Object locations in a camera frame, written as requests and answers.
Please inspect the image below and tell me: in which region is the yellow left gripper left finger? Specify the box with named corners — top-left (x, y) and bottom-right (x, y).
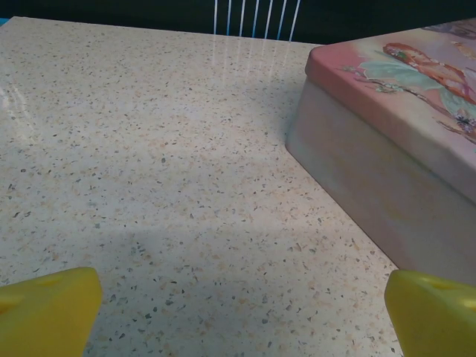
top-left (0, 266), bottom-right (103, 357)

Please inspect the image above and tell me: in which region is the pink illustrated tin box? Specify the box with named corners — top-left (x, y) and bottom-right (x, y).
top-left (286, 18), bottom-right (476, 289)

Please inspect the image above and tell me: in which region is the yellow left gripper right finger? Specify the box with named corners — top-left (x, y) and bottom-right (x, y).
top-left (384, 269), bottom-right (476, 357)

